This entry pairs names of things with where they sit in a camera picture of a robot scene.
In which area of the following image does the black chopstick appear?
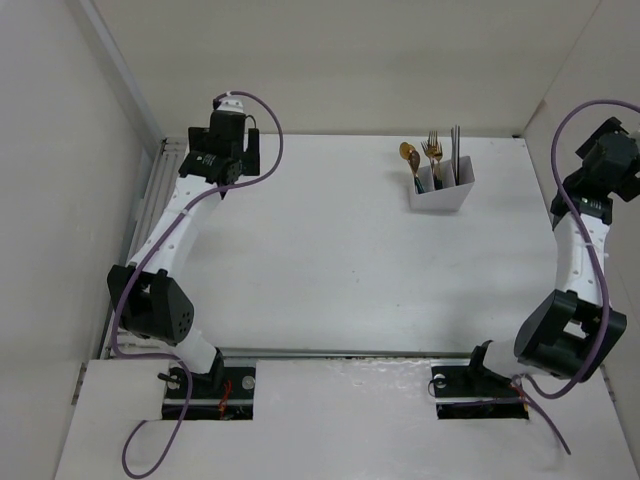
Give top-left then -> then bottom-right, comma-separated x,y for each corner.
455,125 -> 461,185
453,124 -> 460,185

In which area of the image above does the silver chopstick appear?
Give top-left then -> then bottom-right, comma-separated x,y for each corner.
450,125 -> 456,183
451,125 -> 459,185

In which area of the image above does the gold round spoon green handle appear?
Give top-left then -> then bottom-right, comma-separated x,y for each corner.
408,150 -> 425,194

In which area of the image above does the gold fork green handle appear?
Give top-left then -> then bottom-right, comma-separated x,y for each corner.
421,141 -> 442,190

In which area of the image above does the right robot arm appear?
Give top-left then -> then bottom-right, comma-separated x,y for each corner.
463,117 -> 639,394

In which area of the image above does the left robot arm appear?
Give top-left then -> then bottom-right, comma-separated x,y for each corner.
107,97 -> 260,397

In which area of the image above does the white divided utensil container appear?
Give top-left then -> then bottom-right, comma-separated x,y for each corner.
409,156 -> 475,212

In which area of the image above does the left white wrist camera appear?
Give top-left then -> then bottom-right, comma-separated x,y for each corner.
213,96 -> 245,115

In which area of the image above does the aluminium rail frame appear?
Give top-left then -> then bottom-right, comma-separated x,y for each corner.
102,137 -> 189,360

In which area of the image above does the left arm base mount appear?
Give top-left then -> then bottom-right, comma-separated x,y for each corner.
157,353 -> 256,421

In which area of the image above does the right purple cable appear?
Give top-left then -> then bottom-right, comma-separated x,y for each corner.
517,98 -> 640,455

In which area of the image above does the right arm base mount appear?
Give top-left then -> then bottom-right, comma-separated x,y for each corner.
429,365 -> 529,420

